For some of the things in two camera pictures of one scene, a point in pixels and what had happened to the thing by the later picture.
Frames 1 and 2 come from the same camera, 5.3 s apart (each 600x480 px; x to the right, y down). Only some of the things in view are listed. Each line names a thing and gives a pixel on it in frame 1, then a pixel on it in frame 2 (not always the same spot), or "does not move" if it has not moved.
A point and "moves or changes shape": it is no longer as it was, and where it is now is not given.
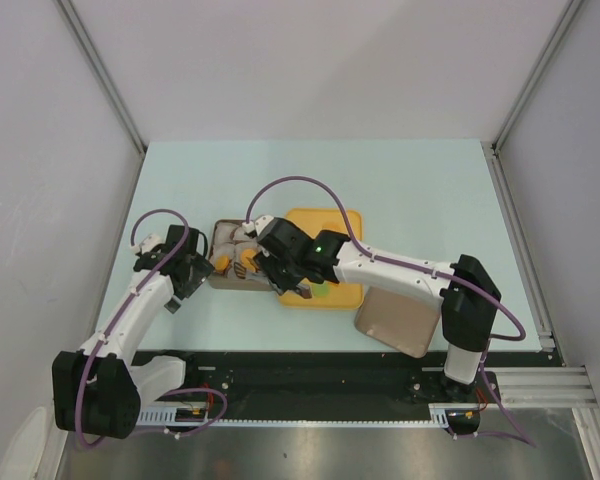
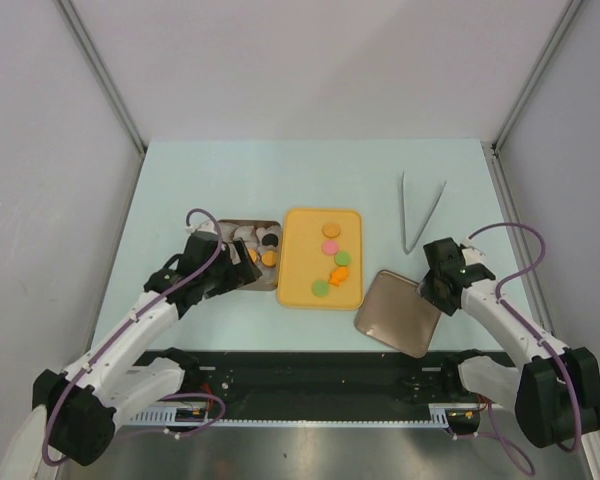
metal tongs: (242, 272) moves or changes shape
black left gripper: (200, 271) -> (238, 274)
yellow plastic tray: (312, 221) does not move
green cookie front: (322, 290) does not move
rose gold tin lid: (403, 320) does not move
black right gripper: (266, 261) -> (425, 288)
